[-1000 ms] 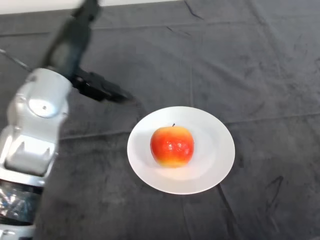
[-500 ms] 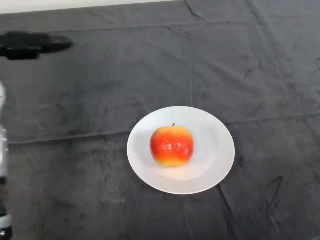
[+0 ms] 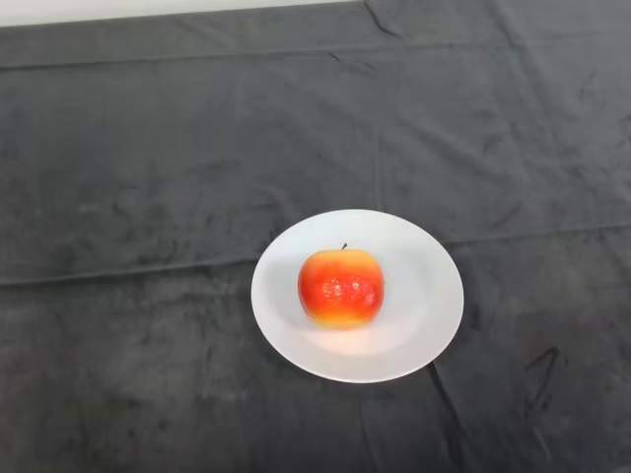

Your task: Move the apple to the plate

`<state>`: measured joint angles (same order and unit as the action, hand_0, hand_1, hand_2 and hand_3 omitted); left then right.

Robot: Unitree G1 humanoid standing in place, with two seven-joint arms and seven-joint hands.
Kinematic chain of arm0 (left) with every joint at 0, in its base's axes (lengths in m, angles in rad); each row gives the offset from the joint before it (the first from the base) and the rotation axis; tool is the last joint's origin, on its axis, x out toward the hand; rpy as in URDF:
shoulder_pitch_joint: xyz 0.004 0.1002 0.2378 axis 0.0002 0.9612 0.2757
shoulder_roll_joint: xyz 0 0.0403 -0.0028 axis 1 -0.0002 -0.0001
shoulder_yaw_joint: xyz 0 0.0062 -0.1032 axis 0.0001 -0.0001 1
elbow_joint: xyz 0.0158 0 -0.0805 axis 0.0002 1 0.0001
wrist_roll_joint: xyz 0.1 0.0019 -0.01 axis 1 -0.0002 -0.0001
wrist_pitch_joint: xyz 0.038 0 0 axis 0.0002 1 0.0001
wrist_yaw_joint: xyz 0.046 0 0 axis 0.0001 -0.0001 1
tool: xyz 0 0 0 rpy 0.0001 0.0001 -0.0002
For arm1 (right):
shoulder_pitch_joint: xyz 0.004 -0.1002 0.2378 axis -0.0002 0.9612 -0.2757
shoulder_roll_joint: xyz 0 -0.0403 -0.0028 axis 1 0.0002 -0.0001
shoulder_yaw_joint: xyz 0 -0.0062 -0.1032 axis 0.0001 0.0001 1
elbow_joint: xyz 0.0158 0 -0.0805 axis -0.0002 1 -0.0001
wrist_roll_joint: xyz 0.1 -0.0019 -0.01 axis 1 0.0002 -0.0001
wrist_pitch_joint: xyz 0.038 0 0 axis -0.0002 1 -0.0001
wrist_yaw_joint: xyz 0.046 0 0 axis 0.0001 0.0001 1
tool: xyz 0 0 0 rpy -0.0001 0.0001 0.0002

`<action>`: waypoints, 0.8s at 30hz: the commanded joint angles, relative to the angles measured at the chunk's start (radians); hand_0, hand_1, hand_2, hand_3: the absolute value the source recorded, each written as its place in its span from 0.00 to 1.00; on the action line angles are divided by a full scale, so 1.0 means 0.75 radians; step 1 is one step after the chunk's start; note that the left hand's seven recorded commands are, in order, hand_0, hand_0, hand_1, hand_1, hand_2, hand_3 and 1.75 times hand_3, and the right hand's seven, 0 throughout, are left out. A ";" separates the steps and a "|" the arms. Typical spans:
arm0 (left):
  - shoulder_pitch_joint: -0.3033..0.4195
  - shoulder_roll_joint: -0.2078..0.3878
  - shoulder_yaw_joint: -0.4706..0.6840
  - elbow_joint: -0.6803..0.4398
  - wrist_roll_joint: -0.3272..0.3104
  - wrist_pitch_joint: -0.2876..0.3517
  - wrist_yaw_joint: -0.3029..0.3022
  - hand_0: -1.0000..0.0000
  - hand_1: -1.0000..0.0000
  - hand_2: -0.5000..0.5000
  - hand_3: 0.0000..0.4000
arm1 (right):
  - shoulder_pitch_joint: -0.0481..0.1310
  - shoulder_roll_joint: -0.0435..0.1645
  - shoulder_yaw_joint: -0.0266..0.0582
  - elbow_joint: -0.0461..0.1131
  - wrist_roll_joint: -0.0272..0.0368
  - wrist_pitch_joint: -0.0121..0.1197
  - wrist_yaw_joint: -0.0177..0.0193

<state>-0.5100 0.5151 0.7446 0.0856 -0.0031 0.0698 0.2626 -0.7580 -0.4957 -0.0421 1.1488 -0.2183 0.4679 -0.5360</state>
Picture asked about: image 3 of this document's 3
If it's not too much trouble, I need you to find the red yellow apple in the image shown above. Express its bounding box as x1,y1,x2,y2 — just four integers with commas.
297,242,386,331

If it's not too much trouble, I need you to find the round white plate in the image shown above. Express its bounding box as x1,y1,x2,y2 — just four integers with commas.
250,209,465,384

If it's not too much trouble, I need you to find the black cloth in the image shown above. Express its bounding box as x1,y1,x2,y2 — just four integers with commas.
0,0,631,473

